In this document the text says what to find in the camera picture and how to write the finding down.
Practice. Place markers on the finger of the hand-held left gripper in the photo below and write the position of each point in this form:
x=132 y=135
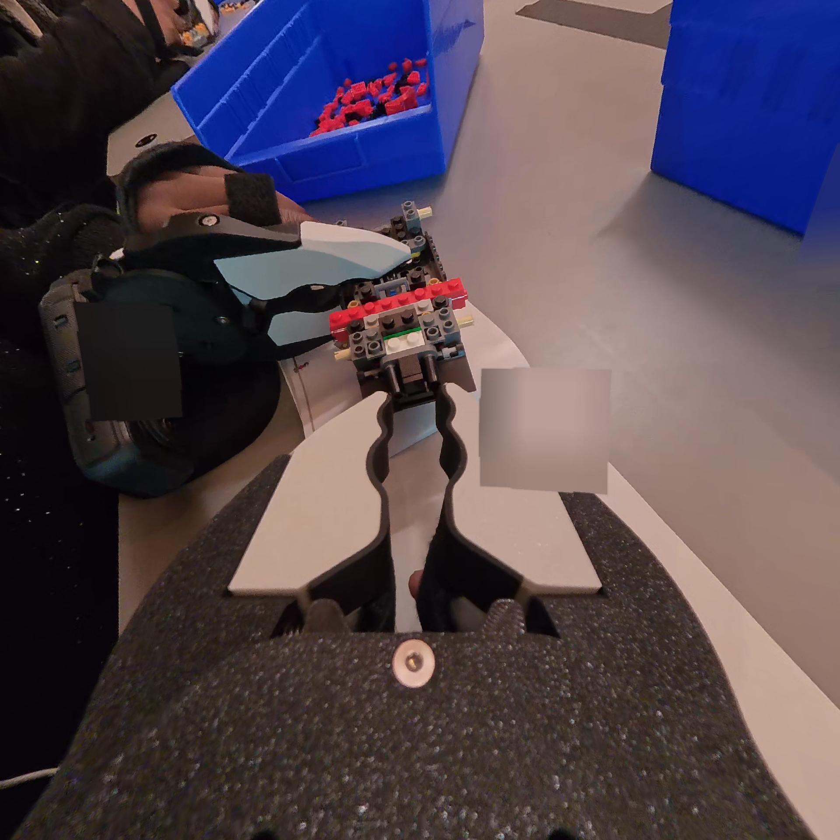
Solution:
x=328 y=256
x=302 y=328

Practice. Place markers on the lego car chassis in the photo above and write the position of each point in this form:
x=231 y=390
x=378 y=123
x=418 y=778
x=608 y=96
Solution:
x=394 y=308

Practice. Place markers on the blue bin holding red bricks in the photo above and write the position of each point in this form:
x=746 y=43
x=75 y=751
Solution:
x=367 y=170

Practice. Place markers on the blue bin with black divider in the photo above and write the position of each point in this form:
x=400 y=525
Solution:
x=722 y=131

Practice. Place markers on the white instruction booklet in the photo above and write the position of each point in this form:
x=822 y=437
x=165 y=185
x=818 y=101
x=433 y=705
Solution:
x=413 y=479

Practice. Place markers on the small black lego piece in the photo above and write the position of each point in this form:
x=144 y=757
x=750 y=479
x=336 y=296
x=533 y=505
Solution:
x=412 y=384

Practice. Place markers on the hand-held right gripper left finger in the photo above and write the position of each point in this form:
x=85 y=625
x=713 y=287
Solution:
x=315 y=518

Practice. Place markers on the person's left hand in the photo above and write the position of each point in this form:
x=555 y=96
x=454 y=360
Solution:
x=190 y=190

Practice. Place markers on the person's black clothing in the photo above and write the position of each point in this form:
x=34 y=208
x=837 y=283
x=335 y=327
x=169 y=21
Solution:
x=39 y=590

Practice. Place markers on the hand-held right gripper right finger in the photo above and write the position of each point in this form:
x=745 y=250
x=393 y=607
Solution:
x=518 y=538

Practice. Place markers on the another person's forearm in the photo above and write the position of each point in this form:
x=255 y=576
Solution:
x=65 y=98

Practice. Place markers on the pile of red lego bricks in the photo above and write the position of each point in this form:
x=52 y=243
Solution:
x=354 y=105

